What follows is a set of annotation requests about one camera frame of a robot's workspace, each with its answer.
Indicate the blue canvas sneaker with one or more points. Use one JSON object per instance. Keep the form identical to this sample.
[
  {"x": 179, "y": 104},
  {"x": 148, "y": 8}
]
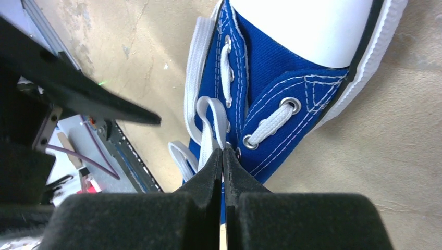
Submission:
[{"x": 332, "y": 34}]

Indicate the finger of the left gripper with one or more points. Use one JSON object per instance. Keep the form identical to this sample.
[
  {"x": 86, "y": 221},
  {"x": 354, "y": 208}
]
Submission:
[{"x": 66, "y": 86}]

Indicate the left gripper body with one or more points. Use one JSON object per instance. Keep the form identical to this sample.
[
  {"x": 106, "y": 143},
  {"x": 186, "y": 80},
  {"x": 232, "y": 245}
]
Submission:
[{"x": 26, "y": 127}]

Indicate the white shoelace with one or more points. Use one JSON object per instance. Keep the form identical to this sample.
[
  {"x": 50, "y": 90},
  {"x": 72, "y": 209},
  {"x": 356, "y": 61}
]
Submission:
[{"x": 245, "y": 90}]

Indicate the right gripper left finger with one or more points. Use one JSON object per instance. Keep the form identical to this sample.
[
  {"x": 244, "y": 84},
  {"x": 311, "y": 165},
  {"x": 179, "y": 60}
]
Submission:
[{"x": 187, "y": 218}]

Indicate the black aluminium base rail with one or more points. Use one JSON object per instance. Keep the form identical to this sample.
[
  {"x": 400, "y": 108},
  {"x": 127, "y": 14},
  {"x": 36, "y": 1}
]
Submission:
[{"x": 103, "y": 141}]

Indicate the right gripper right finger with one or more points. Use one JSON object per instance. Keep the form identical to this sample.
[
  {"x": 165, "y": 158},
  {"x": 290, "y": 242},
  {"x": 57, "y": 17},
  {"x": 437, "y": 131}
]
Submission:
[{"x": 257, "y": 218}]

